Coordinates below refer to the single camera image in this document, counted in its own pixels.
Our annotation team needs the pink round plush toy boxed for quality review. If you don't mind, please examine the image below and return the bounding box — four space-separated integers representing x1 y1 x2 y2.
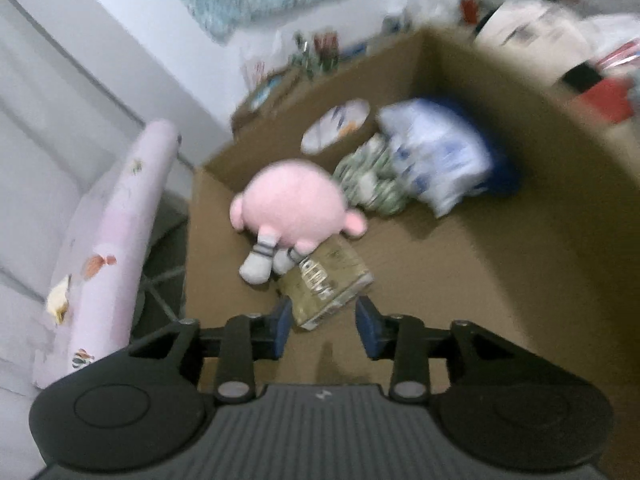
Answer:
229 159 370 286

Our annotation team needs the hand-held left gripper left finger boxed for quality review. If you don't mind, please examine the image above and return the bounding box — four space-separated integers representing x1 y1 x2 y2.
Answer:
127 296 293 403

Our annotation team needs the black metal frame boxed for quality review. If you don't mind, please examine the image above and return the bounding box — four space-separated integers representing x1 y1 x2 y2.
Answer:
132 195 191 346

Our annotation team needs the green bottle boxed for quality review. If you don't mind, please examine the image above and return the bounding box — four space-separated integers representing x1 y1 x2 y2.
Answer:
292 32 321 81

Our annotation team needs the large brown cardboard box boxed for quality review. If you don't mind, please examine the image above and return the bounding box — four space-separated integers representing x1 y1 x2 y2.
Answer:
185 25 640 391

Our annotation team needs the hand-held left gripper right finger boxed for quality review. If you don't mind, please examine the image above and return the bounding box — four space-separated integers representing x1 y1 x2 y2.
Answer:
354 296 526 403

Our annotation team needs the dark blue bag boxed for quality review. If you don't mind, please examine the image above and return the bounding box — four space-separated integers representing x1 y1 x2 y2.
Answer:
440 97 521 198

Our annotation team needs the printed small cardboard carton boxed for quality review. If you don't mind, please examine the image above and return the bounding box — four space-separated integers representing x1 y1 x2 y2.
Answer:
232 67 301 131

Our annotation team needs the green white knitted cloth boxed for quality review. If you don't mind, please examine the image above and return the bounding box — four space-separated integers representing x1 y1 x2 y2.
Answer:
332 132 413 218

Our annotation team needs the white blue-printed plastic packet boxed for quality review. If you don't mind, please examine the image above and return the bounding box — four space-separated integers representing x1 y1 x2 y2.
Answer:
377 99 493 218

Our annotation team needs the olive green carton box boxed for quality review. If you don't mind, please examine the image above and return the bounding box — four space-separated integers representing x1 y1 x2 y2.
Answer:
276 237 375 332

